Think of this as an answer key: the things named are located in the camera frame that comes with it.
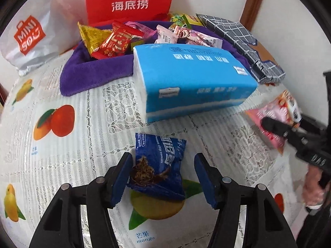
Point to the large pink snack packet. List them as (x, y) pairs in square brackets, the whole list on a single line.
[(141, 28)]

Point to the pink panda snack packet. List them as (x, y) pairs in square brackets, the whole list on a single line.
[(274, 108)]

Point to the red snack packet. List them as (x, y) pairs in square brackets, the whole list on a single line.
[(117, 41)]

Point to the person's right hand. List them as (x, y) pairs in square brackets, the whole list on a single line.
[(311, 188)]

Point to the purple towel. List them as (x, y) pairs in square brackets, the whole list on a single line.
[(98, 69)]

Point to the blue tissue pack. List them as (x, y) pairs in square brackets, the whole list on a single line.
[(191, 77)]

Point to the red paper bag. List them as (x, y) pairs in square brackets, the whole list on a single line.
[(129, 2)]

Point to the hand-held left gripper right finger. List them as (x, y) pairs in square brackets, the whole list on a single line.
[(204, 180)]

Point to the blue cookie packet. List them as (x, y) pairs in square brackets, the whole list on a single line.
[(157, 165)]

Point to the green triangular snack packet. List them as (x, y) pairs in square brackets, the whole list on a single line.
[(178, 20)]

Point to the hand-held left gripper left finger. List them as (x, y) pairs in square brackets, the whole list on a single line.
[(120, 178)]

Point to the pink white candy packet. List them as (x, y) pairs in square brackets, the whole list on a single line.
[(165, 35)]

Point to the yellow triangular snack packet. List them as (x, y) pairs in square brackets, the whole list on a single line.
[(91, 35)]

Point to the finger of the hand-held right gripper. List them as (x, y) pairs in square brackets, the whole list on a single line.
[(274, 127)]

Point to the brown wooden door frame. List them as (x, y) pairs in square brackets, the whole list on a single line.
[(254, 2)]

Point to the small yellow packet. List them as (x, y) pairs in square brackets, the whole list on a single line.
[(138, 41)]

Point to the yellow snack bag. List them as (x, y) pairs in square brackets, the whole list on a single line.
[(195, 20)]

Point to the white plastic shopping bag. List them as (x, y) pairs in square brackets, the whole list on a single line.
[(28, 38)]

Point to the grey checked folded fabric box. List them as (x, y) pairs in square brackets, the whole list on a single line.
[(243, 44)]

